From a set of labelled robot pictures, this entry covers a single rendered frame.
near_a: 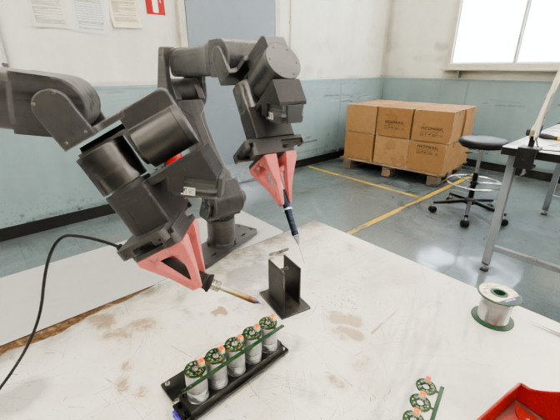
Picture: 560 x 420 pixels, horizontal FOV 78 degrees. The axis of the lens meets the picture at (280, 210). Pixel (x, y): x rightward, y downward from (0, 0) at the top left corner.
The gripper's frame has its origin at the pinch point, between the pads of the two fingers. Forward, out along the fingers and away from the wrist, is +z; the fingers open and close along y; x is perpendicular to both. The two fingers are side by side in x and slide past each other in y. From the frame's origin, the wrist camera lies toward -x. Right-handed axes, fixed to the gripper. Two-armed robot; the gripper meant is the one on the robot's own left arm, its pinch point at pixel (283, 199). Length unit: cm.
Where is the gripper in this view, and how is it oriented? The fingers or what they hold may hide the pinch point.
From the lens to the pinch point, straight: 53.7
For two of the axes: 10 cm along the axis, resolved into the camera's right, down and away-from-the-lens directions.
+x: -4.1, 2.6, 8.7
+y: 8.6, -1.9, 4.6
